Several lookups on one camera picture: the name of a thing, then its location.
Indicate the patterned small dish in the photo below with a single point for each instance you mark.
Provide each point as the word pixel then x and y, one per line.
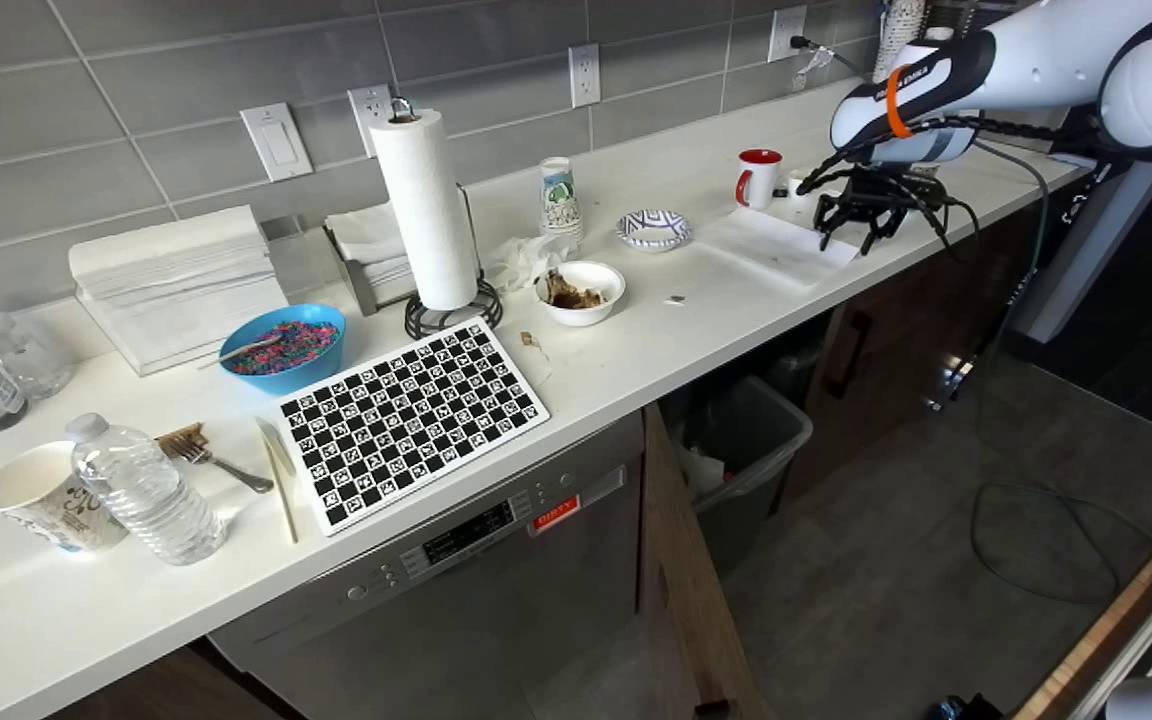
pixel 655 229

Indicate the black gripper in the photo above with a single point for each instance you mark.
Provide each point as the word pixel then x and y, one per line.
pixel 877 198

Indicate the black white checkerboard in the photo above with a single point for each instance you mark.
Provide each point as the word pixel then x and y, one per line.
pixel 393 427

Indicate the stainless dishwasher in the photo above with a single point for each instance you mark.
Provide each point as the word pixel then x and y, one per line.
pixel 464 613

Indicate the red and white mug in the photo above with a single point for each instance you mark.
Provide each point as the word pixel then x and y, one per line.
pixel 756 178

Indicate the white paper cup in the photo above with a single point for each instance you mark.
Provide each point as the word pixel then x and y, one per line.
pixel 43 492

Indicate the white bowl with food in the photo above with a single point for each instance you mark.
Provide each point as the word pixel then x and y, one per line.
pixel 578 292

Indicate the white wall outlet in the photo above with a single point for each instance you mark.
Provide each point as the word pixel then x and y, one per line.
pixel 785 29

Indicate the rubbish bin with liner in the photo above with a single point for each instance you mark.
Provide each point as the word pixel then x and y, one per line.
pixel 738 443

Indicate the small green white bottle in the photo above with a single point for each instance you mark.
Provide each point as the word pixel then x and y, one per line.
pixel 557 188

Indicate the clear plastic water bottle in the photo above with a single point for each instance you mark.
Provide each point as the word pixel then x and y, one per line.
pixel 141 489

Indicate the napkin holder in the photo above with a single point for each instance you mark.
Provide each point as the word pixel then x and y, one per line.
pixel 373 252

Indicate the blue bowl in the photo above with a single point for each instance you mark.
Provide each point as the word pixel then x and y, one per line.
pixel 285 348

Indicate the white paper towel sheet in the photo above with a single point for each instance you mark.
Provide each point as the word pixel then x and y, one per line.
pixel 778 251

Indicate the paper towel roll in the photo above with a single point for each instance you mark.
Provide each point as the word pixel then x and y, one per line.
pixel 428 208

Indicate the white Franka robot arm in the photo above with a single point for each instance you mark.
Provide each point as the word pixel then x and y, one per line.
pixel 1077 59

